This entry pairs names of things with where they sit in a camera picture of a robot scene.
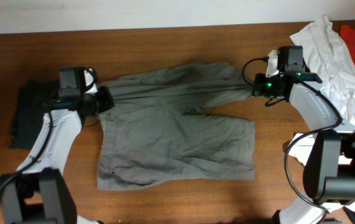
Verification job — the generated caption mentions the grey shorts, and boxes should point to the grey shorts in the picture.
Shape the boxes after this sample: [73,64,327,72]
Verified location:
[97,62,255,191]

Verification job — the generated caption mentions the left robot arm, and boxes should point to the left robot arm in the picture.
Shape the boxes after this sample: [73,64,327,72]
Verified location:
[0,87,114,224]

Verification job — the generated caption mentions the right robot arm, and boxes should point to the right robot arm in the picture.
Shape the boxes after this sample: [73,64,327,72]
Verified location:
[253,72,355,223]

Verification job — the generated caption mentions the white shirt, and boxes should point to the white shirt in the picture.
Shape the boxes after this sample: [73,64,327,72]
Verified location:
[285,15,355,218]

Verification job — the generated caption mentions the folded black garment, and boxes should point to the folded black garment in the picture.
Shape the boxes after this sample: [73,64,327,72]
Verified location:
[9,80,59,150]

